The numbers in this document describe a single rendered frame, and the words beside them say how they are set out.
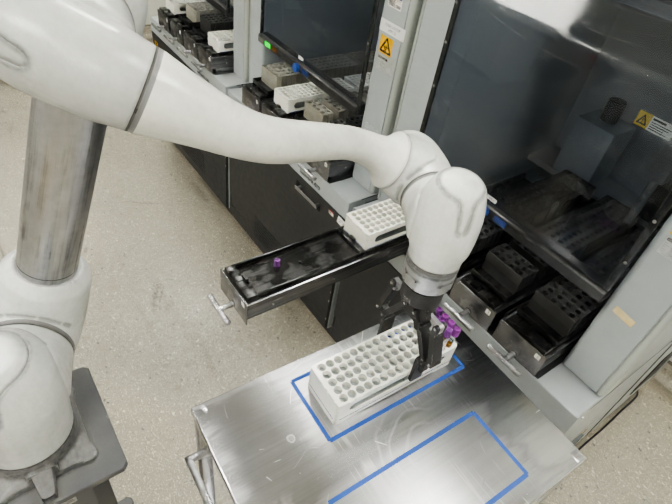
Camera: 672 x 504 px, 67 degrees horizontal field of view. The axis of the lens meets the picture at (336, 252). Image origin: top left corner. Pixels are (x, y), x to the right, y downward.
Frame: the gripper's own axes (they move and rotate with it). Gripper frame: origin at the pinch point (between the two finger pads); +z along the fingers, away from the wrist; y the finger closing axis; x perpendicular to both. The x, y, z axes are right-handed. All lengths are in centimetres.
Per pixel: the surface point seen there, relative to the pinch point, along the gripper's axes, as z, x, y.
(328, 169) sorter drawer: 9, 30, -72
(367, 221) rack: 2.3, 19.9, -38.3
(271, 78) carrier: 2, 36, -123
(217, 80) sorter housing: 15, 27, -153
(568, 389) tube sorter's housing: 14.2, 38.4, 20.6
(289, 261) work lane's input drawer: 7.5, -3.3, -38.3
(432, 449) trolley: 5.7, -4.8, 17.7
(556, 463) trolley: 5.7, 14.3, 31.4
